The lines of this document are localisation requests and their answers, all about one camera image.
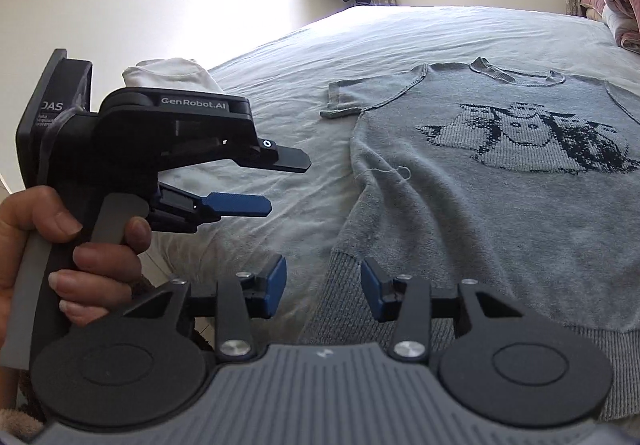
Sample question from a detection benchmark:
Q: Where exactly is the white cloth on bed edge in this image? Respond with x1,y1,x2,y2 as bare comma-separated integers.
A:
122,57,224,94

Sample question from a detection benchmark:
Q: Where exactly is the folded grey pink quilt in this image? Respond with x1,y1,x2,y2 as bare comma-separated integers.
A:
596,0,640,55

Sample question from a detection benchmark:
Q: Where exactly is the person left hand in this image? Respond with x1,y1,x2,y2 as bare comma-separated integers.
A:
1,188,150,369

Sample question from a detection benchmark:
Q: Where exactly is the small pink pillow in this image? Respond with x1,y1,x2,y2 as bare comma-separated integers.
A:
580,0,605,22

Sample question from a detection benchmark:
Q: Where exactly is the grey bed sheet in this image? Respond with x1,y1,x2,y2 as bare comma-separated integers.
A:
157,8,639,344

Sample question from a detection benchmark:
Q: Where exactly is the black left camera box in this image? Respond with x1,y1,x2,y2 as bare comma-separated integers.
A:
15,49,93,188

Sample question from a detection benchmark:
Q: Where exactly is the grey knit sweater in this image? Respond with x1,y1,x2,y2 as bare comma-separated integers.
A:
300,58,639,420

